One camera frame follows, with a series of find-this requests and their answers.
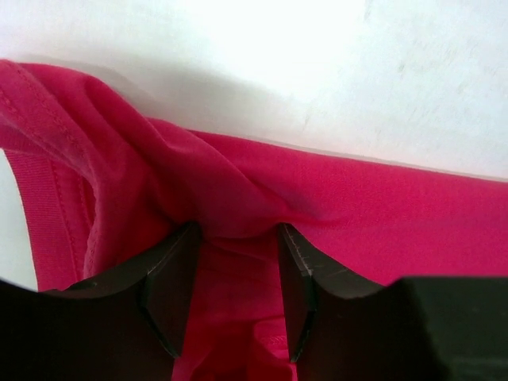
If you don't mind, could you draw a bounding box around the magenta t shirt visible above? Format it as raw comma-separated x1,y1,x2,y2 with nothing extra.
1,60,507,380

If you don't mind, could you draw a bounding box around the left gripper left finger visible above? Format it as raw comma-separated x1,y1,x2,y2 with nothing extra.
1,222,201,380

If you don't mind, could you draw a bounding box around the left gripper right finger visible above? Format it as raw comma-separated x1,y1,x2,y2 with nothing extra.
278,224,507,380

